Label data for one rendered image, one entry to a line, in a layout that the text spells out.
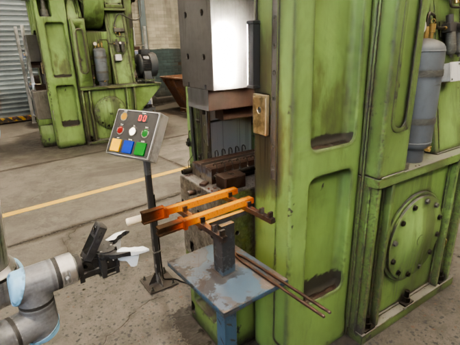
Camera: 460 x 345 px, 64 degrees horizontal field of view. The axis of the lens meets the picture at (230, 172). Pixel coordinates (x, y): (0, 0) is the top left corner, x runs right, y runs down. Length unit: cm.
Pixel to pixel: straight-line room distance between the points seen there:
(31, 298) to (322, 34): 135
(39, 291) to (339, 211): 135
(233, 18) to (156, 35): 918
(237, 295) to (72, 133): 556
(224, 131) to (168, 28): 907
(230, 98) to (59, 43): 505
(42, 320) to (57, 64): 563
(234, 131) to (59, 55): 478
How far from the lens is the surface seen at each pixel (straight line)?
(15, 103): 963
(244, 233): 182
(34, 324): 118
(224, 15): 167
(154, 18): 1084
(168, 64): 1098
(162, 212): 137
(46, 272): 113
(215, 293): 138
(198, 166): 188
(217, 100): 171
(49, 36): 657
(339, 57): 170
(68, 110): 664
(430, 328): 255
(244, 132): 215
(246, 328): 217
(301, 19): 146
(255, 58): 157
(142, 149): 213
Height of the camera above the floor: 156
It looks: 19 degrees down
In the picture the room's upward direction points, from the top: 1 degrees counter-clockwise
